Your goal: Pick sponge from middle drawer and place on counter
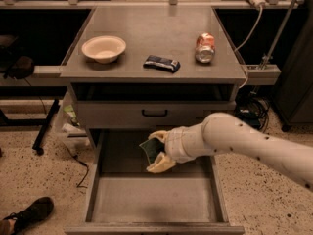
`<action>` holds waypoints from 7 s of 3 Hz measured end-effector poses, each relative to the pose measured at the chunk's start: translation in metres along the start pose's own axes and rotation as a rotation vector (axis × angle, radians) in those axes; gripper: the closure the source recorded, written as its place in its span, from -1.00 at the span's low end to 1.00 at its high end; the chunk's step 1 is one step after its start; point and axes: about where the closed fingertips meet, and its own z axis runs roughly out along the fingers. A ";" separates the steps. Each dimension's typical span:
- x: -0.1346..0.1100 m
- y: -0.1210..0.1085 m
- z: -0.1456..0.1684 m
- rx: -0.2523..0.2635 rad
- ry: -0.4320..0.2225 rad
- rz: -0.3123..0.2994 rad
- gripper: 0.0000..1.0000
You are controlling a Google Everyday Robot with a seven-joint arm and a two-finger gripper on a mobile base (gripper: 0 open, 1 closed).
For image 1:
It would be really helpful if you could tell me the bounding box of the black floor cable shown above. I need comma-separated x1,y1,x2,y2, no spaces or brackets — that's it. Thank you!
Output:
64,144,90,189

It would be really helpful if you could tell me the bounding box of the metal pole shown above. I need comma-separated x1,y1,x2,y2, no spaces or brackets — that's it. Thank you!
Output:
258,0,297,70

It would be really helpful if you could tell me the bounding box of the grey drawer cabinet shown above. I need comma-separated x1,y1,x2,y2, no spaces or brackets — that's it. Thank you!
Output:
60,5,246,235

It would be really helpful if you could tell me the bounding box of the black shoe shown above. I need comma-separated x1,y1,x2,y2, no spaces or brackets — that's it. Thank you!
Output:
0,197,54,235

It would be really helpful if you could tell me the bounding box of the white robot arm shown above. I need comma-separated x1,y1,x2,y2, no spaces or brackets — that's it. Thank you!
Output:
140,113,313,191

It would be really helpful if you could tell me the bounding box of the black stand leg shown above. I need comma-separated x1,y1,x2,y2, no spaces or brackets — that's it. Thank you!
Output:
0,99,60,156

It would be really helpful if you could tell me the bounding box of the green yellow sponge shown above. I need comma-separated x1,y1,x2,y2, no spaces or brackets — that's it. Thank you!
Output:
140,138,164,165

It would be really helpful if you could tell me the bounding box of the black drawer handle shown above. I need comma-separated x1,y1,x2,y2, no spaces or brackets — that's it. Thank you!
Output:
141,110,168,118

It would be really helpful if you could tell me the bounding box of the white cable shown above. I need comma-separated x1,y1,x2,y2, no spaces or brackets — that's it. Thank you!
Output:
234,4,264,89

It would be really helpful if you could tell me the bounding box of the dark blue snack packet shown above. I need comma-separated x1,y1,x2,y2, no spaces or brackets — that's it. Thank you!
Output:
143,55,181,73

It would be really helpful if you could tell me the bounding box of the orange soda can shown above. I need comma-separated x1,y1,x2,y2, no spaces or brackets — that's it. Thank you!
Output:
195,32,215,64

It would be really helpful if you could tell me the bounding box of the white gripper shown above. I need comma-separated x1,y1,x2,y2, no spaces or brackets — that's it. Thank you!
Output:
147,124,209,173

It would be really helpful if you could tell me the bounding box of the closed upper drawer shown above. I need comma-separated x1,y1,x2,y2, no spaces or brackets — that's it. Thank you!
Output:
76,101,236,129

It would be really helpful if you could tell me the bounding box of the open bottom drawer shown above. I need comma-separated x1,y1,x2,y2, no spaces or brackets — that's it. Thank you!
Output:
65,130,245,235

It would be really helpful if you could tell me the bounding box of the white bowl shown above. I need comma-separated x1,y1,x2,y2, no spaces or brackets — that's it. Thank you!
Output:
81,36,126,64

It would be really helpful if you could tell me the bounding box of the black cable bundle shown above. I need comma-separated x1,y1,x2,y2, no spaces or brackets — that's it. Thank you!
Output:
234,94,271,132

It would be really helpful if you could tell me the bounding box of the dark bag on shelf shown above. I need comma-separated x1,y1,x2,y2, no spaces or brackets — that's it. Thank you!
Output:
0,34,34,79

